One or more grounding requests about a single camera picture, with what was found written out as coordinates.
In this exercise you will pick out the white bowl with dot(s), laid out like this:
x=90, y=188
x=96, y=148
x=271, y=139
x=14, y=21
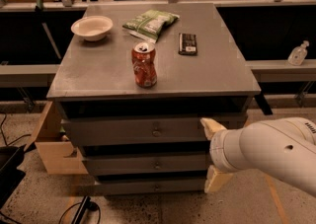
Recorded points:
x=92, y=28

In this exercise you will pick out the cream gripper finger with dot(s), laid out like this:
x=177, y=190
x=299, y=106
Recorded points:
x=211, y=126
x=215, y=179

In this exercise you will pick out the grey bottom drawer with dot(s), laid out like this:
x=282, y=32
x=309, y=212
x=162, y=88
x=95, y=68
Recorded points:
x=152, y=185

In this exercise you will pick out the dented red soda can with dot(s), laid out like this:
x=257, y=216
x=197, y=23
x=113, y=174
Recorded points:
x=142, y=56

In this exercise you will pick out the grey top drawer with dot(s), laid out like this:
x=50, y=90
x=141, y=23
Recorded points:
x=97, y=131

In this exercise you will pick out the clear sanitizer bottle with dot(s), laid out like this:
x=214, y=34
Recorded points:
x=298, y=54

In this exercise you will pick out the grey drawer cabinet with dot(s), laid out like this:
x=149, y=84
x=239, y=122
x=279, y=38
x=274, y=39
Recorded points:
x=95, y=79

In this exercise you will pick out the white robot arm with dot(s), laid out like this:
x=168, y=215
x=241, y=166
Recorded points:
x=283, y=148

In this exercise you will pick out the grey bench rail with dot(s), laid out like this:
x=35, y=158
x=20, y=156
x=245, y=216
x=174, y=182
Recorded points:
x=18, y=76

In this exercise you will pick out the black chocolate bar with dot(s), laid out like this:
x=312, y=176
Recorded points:
x=188, y=44

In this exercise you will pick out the green chip bag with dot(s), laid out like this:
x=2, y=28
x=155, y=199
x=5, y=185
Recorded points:
x=149, y=25

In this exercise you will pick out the grey drawer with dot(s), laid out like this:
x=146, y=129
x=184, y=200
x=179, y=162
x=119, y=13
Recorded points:
x=152, y=185
x=97, y=131
x=147, y=163

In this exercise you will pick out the wooden box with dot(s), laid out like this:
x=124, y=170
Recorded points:
x=57, y=153

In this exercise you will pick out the grey middle drawer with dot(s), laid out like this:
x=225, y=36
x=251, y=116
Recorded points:
x=147, y=163

